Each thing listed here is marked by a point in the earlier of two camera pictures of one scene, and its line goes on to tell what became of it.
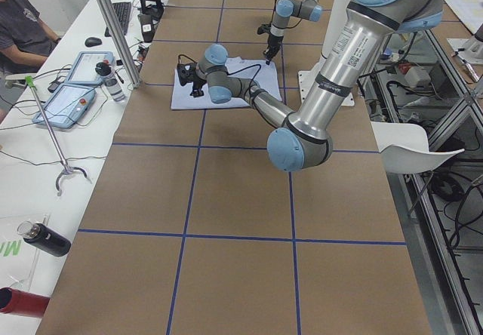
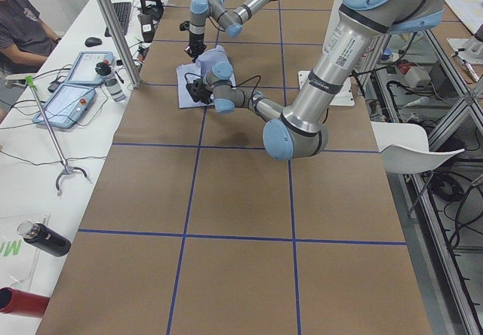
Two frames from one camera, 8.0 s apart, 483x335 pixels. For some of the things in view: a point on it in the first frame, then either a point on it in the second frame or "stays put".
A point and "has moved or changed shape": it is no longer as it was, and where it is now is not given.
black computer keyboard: x=123 y=12 stays put
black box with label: x=147 y=27 stays put
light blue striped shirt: x=259 y=71 has moved or changed shape
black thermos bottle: x=44 y=237 stays put
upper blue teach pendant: x=83 y=70 stays put
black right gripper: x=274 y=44 -> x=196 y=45
